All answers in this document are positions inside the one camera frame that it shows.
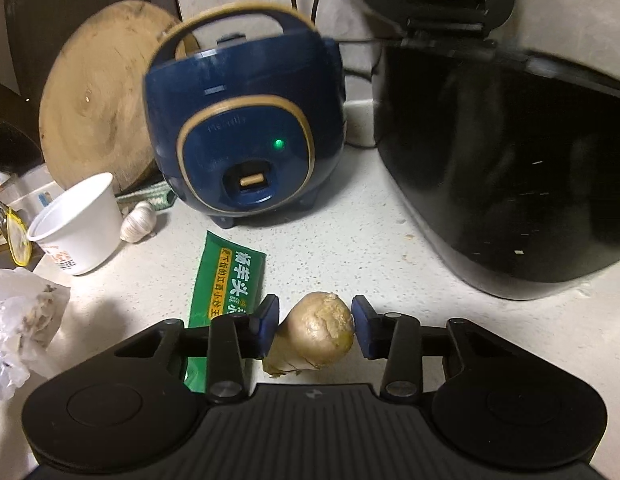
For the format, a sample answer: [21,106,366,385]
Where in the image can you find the green white striped cloth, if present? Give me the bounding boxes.
[117,180,178,211]

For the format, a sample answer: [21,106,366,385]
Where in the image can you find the green snack packet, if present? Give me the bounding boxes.
[184,230,268,393]

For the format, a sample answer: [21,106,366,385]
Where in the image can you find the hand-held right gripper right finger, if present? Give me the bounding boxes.
[351,295,508,403]

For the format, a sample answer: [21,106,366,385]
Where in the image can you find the navy blue rice cooker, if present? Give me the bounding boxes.
[142,7,347,231]

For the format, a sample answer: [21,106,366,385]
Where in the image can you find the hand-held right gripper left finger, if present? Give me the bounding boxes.
[114,294,281,403]

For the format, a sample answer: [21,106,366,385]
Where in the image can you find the clear plastic bag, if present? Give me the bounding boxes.
[0,267,71,408]

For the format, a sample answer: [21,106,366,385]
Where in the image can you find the black wok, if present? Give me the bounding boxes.
[0,80,43,176]

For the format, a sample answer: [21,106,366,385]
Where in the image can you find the round wooden cutting board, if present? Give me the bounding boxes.
[38,0,188,196]

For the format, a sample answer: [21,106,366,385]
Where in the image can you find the black rice cooker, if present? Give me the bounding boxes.
[347,0,620,302]

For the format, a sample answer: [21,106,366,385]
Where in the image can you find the ginger root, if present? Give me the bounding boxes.
[262,291,355,378]

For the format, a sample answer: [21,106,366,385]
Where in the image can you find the white garlic bulb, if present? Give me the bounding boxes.
[120,201,158,244]

